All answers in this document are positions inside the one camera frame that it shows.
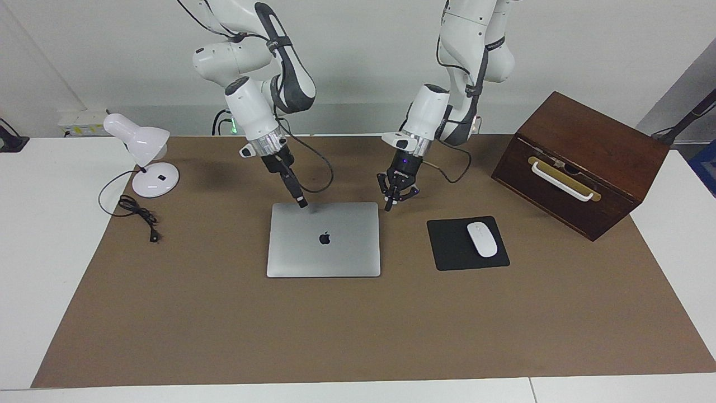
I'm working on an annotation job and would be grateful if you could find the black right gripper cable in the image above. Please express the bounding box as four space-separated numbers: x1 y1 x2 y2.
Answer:
280 120 335 194

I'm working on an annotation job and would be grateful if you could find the brown table mat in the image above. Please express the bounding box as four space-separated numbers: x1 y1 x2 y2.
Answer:
31 134 716 388

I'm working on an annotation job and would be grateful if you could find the black mouse pad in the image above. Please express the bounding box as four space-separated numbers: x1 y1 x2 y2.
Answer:
426 215 511 271

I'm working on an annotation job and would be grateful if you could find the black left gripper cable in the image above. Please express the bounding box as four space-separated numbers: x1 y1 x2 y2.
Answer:
421 137 473 184

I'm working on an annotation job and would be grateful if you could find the dark brown wooden box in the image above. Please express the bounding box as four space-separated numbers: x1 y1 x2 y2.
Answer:
491 91 671 242

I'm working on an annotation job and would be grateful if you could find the blue storage bin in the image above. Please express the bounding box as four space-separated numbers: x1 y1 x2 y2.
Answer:
688 140 716 198

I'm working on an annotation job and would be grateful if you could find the white computer mouse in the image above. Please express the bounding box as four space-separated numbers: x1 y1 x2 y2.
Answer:
467 222 498 258

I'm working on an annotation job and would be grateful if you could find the black lamp power cable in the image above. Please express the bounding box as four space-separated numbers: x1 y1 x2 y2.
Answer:
98 169 161 243

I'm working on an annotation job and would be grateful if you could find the white power strip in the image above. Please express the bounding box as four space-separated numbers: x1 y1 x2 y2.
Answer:
58 109 110 138

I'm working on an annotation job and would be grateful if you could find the black camera stand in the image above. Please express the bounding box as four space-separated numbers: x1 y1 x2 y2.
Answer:
652 88 716 147

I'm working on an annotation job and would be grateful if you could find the white box handle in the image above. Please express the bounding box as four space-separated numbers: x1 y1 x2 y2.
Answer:
530 161 595 202

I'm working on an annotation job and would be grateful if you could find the black clamp base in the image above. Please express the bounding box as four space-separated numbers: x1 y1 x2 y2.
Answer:
0 119 30 153

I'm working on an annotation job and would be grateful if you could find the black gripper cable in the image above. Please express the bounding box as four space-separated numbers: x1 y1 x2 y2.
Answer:
421 137 473 184
280 120 335 194

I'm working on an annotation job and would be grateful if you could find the gold handle plate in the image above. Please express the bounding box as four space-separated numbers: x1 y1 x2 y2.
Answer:
527 156 602 203

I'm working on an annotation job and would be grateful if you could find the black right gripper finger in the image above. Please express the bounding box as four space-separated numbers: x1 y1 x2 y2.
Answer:
286 165 309 209
278 165 303 207

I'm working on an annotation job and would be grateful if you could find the white desk lamp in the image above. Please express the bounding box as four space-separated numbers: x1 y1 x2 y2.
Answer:
103 113 181 198

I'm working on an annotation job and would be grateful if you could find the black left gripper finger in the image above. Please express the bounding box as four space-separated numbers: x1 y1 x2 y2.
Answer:
376 172 394 213
392 180 421 207

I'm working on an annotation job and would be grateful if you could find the silver Apple laptop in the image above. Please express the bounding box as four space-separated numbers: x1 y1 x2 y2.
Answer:
266 202 381 279

